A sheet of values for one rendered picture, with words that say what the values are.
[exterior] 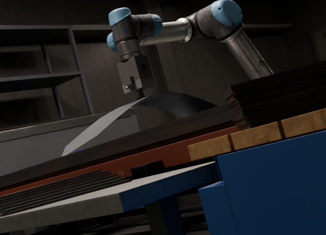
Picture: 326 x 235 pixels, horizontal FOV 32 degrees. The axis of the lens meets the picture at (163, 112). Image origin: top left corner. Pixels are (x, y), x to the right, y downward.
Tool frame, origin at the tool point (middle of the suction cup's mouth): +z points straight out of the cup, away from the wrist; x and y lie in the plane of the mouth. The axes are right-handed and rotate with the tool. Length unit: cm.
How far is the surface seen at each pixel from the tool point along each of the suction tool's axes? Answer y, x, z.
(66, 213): 47, -78, 22
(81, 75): -295, 247, -76
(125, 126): -78, 69, 0
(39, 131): -82, 19, -6
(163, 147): 43, -45, 15
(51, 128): -81, 26, -7
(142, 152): 36, -44, 15
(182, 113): -3.5, 22.0, 5.4
